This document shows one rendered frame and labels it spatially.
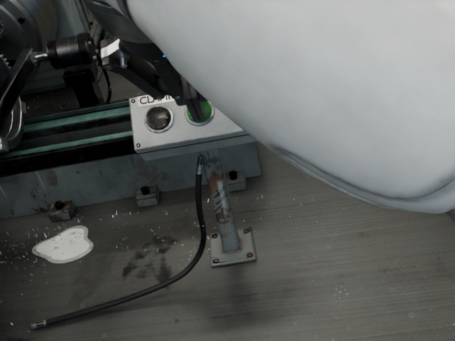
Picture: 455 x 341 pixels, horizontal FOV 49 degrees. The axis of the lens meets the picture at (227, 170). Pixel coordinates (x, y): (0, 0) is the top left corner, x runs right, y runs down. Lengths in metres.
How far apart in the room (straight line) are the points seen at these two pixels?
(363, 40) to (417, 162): 0.04
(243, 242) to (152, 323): 0.18
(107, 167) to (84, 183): 0.06
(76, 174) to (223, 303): 0.36
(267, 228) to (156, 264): 0.18
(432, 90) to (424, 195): 0.04
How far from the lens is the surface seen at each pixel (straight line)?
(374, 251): 0.77
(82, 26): 1.39
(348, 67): 0.17
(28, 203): 0.98
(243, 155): 0.88
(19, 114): 1.00
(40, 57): 1.03
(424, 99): 0.17
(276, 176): 0.90
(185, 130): 0.60
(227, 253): 0.77
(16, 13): 1.10
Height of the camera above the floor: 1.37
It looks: 38 degrees down
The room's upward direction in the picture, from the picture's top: 12 degrees counter-clockwise
